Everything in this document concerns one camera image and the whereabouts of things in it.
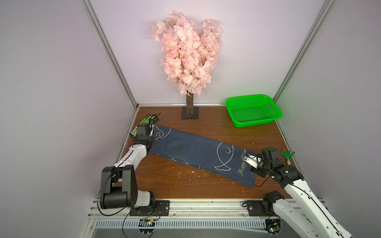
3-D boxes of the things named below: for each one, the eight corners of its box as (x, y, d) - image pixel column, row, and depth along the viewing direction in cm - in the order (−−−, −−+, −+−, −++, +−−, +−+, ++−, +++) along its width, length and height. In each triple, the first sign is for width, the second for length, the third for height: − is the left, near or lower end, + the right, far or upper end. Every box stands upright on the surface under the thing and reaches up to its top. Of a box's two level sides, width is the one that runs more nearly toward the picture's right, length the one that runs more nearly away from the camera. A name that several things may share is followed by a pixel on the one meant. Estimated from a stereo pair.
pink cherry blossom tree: (168, 124, 111) (143, 30, 60) (178, 100, 128) (165, 11, 77) (205, 131, 107) (213, 36, 56) (211, 105, 123) (221, 14, 73)
